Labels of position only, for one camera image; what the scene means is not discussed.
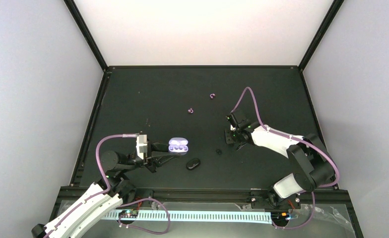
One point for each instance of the lavender earbud charging case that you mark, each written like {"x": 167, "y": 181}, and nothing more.
{"x": 178, "y": 145}

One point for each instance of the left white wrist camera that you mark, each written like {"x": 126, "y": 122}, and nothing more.
{"x": 141, "y": 146}

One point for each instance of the white slotted cable duct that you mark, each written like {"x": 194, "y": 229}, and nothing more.
{"x": 196, "y": 216}

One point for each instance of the right circuit board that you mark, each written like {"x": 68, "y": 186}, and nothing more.
{"x": 281, "y": 216}

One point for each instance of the black front aluminium rail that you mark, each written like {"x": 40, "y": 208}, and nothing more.
{"x": 229, "y": 195}

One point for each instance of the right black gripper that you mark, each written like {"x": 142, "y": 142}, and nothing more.
{"x": 228, "y": 139}

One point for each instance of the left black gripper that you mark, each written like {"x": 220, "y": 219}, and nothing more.
{"x": 153, "y": 157}

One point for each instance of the black earbud charging case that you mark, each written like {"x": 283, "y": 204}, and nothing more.
{"x": 193, "y": 164}

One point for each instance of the left circuit board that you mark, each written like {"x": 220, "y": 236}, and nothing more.
{"x": 128, "y": 214}

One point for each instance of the circuit board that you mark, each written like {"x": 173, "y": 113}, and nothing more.
{"x": 128, "y": 214}
{"x": 281, "y": 216}

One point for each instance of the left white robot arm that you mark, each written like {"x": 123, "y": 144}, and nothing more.
{"x": 114, "y": 190}

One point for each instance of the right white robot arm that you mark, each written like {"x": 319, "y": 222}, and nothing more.
{"x": 311, "y": 166}

